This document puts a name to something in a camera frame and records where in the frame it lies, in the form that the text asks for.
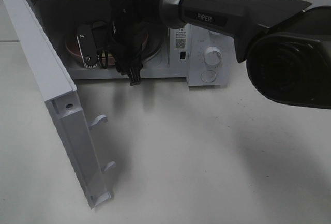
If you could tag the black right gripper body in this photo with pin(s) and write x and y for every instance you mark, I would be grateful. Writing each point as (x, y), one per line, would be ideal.
(128, 23)

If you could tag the pink round plate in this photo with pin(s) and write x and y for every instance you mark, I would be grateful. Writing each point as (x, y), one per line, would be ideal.
(72, 48)

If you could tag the round door release button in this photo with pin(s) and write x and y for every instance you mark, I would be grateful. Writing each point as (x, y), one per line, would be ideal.
(208, 76)

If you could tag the white microwave door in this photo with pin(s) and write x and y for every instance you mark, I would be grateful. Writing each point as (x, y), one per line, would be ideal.
(62, 101)

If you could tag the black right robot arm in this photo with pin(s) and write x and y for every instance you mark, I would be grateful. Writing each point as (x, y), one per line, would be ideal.
(284, 43)

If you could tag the glass microwave turntable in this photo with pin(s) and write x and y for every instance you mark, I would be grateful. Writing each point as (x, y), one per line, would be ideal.
(151, 46)

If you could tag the white warning label sticker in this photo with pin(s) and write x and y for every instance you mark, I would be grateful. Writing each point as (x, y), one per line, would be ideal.
(178, 38)

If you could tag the white microwave oven body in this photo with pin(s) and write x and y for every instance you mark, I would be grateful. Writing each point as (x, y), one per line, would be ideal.
(47, 30)

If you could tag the white lower timer knob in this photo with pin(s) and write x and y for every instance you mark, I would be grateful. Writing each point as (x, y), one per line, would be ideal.
(212, 56)

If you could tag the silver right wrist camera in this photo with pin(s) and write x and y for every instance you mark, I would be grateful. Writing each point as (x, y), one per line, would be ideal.
(87, 46)

